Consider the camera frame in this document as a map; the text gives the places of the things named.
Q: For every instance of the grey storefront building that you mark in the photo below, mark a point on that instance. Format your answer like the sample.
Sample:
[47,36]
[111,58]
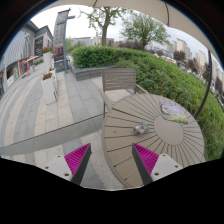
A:
[20,46]

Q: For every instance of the dense green tree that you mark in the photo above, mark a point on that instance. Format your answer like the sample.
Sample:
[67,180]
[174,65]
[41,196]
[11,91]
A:
[143,28]

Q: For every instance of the floral print mouse pad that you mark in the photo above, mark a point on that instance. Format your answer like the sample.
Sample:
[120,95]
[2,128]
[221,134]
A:
[173,113]

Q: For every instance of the distant apartment buildings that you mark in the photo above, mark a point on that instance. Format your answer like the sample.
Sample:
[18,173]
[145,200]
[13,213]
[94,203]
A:
[181,45]

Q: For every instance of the grey slatted chair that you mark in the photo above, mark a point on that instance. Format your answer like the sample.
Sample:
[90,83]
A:
[118,80]

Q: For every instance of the tall white planter box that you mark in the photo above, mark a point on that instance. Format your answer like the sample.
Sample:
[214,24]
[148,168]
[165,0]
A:
[47,61]
[48,90]

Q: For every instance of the sparse-leaved tree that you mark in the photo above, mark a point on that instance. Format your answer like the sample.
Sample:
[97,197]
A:
[104,33]

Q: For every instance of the grey sign pylon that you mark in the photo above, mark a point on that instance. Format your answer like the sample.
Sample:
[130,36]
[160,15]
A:
[59,33]

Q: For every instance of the beige parasol canopy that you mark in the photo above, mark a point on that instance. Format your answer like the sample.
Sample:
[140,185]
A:
[140,5]

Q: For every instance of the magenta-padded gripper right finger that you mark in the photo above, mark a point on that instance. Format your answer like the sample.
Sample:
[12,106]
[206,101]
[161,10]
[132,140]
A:
[146,159]

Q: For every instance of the transparent computer mouse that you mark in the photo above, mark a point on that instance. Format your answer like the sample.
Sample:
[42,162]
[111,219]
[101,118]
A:
[140,129]

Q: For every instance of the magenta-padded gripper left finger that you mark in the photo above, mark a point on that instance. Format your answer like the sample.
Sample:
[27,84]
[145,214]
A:
[76,160]

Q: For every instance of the green hedge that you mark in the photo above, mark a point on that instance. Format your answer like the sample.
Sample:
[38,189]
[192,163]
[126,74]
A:
[160,76]

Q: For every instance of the black curved parasol pole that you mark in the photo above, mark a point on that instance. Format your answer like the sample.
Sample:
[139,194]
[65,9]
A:
[209,86]

